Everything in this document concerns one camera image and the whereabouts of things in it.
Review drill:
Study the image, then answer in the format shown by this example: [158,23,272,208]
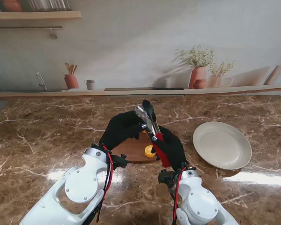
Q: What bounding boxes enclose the red handled metal tongs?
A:
[135,99,172,168]

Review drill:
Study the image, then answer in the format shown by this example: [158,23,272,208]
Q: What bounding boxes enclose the beige round ceramic plate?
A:
[192,121,252,171]

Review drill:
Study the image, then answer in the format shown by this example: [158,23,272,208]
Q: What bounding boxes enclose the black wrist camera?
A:
[111,153,128,169]
[157,169,177,188]

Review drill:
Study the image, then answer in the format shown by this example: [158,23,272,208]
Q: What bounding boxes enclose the brown wooden cutting board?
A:
[111,131,160,164]

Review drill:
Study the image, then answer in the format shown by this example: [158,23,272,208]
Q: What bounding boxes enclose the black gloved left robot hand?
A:
[99,111,144,151]

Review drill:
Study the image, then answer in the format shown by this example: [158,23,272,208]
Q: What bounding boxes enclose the printed kitchen backdrop banner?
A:
[0,0,281,99]

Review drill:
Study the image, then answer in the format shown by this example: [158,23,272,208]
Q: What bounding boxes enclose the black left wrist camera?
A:
[111,153,128,169]

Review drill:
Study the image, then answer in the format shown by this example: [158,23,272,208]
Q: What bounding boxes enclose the red black left arm cable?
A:
[93,144,114,223]

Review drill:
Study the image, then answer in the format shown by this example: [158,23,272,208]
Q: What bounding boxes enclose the red black right arm cable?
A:
[172,166,187,222]

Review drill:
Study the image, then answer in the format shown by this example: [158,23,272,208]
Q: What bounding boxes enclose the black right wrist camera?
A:
[157,169,177,188]

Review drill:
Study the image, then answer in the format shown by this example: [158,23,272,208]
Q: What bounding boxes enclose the red black arm cable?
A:
[93,144,114,223]
[172,166,187,222]

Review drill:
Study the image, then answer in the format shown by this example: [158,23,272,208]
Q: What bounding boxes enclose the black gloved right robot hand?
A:
[151,126,188,173]

